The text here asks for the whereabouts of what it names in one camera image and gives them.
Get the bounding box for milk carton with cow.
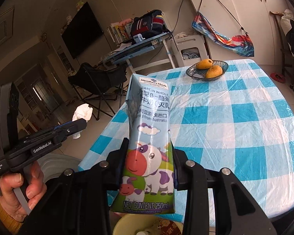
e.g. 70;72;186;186
111;74;175;214

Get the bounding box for white tissue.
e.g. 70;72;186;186
72;103;93;122

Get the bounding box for red snack bag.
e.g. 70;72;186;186
157;219;182;235

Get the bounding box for clear plastic bottle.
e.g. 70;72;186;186
136;230;151;235

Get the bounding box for yellow plastic trash bucket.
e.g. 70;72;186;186
112;213;184;235

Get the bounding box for person's left hand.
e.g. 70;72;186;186
0;161;46;222

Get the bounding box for black trousers leg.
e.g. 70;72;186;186
19;169;112;234

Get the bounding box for black folding camping chair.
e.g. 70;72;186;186
68;63;127;120

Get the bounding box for glass fruit plate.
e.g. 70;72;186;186
186;60;229;81

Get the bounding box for yellow mango rear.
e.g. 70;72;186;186
195;59;213;70

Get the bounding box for blue white study desk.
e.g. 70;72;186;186
102;31;176;74

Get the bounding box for small blue device on desk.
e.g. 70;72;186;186
133;33;145;43

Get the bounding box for colourful hanging bag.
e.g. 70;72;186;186
192;11;254;57

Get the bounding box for row of books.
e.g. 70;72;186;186
107;22;132;45

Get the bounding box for pink plush toy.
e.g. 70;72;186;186
118;18;133;27

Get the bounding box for dark blue red backpack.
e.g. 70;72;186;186
131;10;170;39

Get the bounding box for wooden chair with black clothes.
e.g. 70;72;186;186
269;11;294;91

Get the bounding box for white bag on chair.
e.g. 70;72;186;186
280;9;294;35

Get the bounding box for black wall television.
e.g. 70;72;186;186
61;2;103;59

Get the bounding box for white wall cabinet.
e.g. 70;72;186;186
190;0;293;65

